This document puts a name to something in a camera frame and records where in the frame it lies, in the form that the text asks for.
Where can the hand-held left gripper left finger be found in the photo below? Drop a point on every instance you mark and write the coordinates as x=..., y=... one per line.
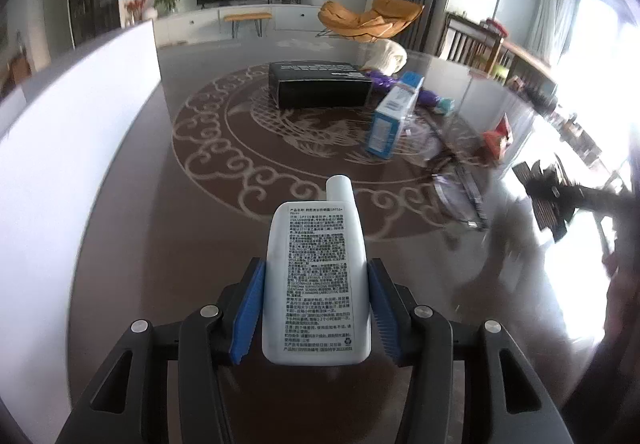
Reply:
x=247, y=319

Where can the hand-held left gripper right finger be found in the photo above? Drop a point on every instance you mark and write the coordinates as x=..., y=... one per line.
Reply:
x=385, y=319

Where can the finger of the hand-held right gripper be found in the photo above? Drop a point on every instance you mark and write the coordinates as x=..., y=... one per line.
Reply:
x=595, y=196

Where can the white plastic bottle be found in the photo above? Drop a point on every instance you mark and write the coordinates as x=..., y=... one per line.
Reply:
x=315, y=274

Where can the white partition board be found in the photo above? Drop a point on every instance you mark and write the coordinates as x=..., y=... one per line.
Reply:
x=75, y=164

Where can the black cardboard box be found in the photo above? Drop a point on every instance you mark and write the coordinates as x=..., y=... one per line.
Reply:
x=320, y=92

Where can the person's right forearm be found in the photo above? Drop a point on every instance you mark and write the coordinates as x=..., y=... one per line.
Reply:
x=625, y=304

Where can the red snack packet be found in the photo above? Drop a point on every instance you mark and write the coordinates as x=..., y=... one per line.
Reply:
x=497, y=139

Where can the black framed eyeglasses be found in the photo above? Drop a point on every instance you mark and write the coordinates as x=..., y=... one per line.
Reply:
x=472, y=196

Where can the wooden dining table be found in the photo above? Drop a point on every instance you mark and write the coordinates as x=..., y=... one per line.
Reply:
x=530, y=59

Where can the white sheer curtain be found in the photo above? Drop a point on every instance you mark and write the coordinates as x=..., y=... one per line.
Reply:
x=550, y=9

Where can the blue and white carton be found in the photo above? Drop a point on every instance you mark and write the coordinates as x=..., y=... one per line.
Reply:
x=395, y=114

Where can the purple toy dragon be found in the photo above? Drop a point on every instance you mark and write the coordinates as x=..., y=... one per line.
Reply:
x=382, y=79

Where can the orange lounge chair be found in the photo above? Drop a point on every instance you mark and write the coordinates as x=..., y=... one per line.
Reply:
x=385, y=14

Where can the white television cabinet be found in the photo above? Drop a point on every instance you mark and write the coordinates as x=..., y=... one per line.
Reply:
x=200, y=27

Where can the wooden bench black legs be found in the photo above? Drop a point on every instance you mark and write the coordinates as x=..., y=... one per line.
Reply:
x=247, y=17

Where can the round white vase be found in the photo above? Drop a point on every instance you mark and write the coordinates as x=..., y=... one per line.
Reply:
x=150, y=14

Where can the red flower bouquet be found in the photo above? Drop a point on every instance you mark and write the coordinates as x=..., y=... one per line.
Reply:
x=136, y=5

